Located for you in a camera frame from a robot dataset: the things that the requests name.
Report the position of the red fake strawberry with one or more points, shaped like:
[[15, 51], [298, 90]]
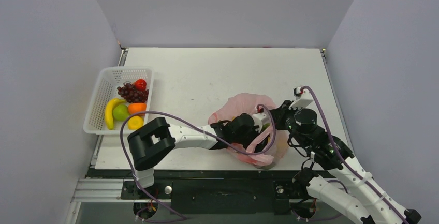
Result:
[[140, 85]]

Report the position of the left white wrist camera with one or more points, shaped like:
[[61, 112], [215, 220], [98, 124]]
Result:
[[260, 119]]

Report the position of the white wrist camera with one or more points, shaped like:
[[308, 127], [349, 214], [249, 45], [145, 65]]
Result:
[[260, 119], [303, 98]]

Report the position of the green fake pear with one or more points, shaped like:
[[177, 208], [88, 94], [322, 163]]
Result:
[[121, 112]]

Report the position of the orange fake fruit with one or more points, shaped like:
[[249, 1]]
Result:
[[137, 107]]

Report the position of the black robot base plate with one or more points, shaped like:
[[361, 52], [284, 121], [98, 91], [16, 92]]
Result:
[[229, 192]]

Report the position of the yellow fake lemon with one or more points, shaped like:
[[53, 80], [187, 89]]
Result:
[[135, 122]]

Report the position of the purple fake grapes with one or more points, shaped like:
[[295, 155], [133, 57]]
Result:
[[131, 94]]

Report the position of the yellow fake banana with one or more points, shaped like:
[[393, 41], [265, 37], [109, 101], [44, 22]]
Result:
[[108, 116]]

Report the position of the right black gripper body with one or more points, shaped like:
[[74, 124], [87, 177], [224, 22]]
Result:
[[277, 116]]

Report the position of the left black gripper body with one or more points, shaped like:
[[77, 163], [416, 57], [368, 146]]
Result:
[[244, 140]]

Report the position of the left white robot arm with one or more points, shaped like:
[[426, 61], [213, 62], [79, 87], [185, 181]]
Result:
[[151, 143]]

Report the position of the pink plastic bag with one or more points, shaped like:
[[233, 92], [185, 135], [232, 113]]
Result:
[[246, 103]]

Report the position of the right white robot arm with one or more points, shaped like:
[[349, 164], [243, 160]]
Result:
[[366, 201]]

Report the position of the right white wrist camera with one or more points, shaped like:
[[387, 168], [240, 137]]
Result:
[[303, 98]]

